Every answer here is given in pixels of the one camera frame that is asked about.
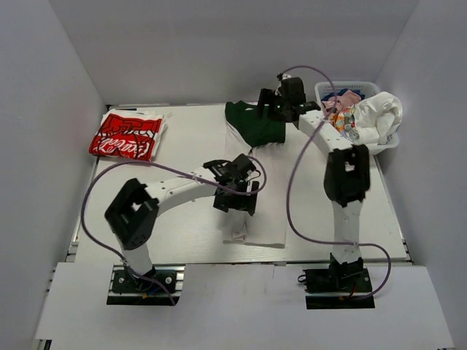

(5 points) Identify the white green Charlie Brown t-shirt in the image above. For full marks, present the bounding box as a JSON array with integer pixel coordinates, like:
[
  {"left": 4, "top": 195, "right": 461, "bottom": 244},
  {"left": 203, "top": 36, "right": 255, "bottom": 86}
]
[{"left": 217, "top": 101, "right": 290, "bottom": 249}]

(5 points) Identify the pink orange print t-shirt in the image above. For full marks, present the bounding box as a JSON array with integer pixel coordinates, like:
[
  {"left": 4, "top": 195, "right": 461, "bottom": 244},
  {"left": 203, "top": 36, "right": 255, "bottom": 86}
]
[{"left": 321, "top": 91, "right": 362, "bottom": 144}]

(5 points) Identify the white colourful print t-shirt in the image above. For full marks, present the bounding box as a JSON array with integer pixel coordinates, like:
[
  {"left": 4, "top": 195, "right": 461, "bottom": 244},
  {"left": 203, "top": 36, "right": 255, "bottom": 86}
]
[{"left": 353, "top": 91, "right": 403, "bottom": 146}]

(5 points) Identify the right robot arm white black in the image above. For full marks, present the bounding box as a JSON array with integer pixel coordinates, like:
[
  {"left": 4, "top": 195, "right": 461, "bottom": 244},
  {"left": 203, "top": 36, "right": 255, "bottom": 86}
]
[{"left": 257, "top": 74, "right": 370, "bottom": 273}]

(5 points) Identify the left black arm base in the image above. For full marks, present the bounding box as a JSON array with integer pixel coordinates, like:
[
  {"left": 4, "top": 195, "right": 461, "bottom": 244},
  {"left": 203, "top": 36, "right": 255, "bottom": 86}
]
[{"left": 107, "top": 265, "right": 185, "bottom": 306}]

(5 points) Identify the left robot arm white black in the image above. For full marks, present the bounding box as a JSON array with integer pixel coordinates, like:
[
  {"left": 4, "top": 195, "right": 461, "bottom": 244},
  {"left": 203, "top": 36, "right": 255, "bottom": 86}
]
[{"left": 104, "top": 154, "right": 260, "bottom": 277}]

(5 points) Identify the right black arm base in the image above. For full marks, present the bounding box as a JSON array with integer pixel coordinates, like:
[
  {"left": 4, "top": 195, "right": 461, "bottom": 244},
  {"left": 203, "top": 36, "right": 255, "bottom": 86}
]
[{"left": 297, "top": 268, "right": 375, "bottom": 310}]

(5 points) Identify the white plastic basket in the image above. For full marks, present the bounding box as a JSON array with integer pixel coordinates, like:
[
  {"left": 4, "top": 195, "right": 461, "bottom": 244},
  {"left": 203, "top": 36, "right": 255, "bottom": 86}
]
[{"left": 314, "top": 80, "right": 399, "bottom": 155}]

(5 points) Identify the blue garment in basket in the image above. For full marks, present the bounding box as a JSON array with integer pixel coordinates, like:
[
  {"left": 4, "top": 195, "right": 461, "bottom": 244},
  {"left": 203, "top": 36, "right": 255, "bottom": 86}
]
[{"left": 339, "top": 88, "right": 366, "bottom": 100}]

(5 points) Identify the folded red white t-shirt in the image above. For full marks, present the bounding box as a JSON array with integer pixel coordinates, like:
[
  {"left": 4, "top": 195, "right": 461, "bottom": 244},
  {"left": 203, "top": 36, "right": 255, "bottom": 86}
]
[{"left": 88, "top": 109, "right": 166, "bottom": 161}]

